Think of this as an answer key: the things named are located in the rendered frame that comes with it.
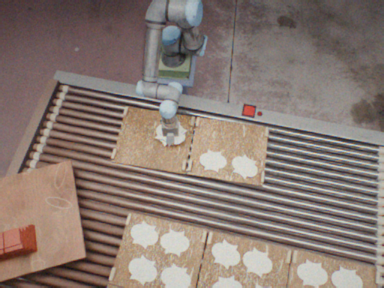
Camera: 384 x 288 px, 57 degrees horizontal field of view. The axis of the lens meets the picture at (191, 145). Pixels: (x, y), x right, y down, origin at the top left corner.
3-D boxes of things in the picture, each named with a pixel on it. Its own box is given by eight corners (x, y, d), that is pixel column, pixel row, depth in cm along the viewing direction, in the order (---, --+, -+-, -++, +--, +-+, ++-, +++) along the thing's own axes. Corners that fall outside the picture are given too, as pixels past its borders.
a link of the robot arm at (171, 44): (164, 37, 211) (162, 22, 199) (186, 41, 210) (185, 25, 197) (159, 54, 207) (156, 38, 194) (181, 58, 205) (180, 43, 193)
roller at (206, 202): (31, 160, 201) (28, 157, 197) (384, 237, 182) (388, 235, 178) (28, 168, 199) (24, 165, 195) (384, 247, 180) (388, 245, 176)
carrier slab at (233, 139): (196, 118, 205) (196, 116, 204) (268, 128, 202) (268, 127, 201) (187, 175, 192) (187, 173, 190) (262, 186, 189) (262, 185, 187)
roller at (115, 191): (28, 168, 199) (24, 165, 195) (384, 247, 180) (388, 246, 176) (25, 176, 197) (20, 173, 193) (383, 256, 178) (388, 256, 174)
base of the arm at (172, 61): (161, 47, 221) (159, 37, 211) (185, 47, 220) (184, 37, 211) (160, 67, 215) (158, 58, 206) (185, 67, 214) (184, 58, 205)
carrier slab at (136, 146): (127, 107, 209) (126, 106, 207) (195, 118, 205) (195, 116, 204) (111, 163, 195) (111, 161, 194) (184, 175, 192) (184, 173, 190)
